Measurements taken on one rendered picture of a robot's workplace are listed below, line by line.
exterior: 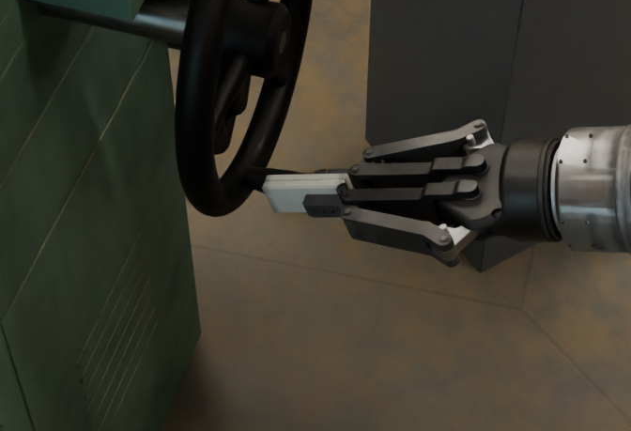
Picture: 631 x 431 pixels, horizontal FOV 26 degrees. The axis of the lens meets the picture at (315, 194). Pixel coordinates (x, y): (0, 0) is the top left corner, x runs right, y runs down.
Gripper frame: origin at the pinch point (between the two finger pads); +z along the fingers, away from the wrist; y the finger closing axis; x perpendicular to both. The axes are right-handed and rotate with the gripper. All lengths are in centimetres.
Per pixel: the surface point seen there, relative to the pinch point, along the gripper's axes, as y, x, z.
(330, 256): -47, 65, 36
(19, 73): -1.6, -12.8, 21.5
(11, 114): 0.8, -10.6, 22.3
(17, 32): -2.6, -16.1, 20.3
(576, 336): -44, 77, 2
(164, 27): -6.3, -12.5, 10.0
